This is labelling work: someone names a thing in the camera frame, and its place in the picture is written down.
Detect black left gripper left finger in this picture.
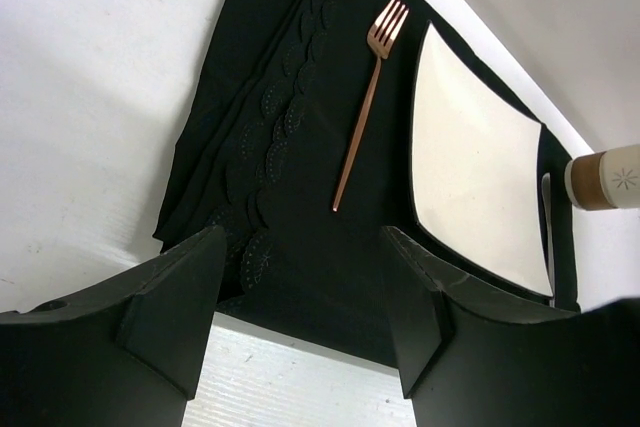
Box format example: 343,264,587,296
1,227,226,426

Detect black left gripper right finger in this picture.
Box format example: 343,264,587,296
381,226,639,426

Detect square white plate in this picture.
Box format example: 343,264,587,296
410,25,553,298

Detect silver knife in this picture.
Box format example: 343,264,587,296
541,173,556,307

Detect steel cup with brown band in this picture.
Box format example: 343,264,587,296
564,144,639,211

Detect black cloth placemat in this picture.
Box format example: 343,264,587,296
152,0,584,373

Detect copper fork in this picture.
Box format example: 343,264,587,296
331,0,410,213

